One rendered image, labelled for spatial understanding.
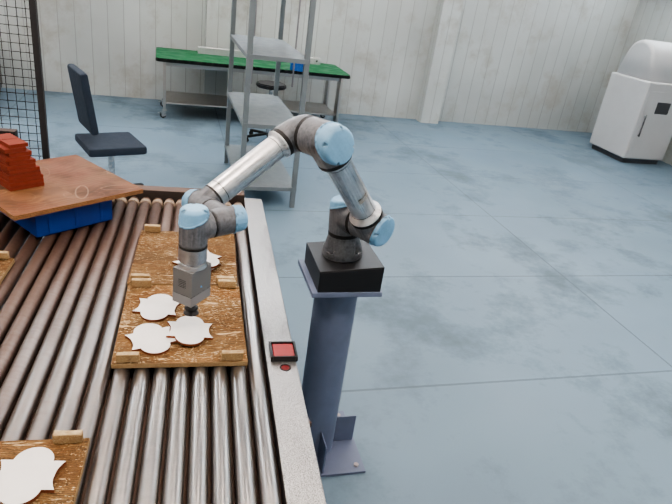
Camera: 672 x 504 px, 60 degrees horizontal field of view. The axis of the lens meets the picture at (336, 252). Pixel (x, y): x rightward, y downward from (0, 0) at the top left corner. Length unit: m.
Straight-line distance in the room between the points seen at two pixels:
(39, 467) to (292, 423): 0.55
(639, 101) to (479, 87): 2.34
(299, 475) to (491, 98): 9.04
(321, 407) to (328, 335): 0.36
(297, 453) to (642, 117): 8.39
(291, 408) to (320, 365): 0.87
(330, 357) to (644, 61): 7.80
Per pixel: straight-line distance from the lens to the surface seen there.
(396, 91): 9.33
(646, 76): 9.39
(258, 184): 5.09
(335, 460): 2.68
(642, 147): 9.54
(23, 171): 2.44
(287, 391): 1.56
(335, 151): 1.70
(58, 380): 1.62
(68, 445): 1.42
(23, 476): 1.36
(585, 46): 10.76
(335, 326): 2.25
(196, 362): 1.61
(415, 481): 2.70
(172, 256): 2.13
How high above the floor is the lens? 1.91
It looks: 25 degrees down
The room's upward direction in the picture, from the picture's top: 8 degrees clockwise
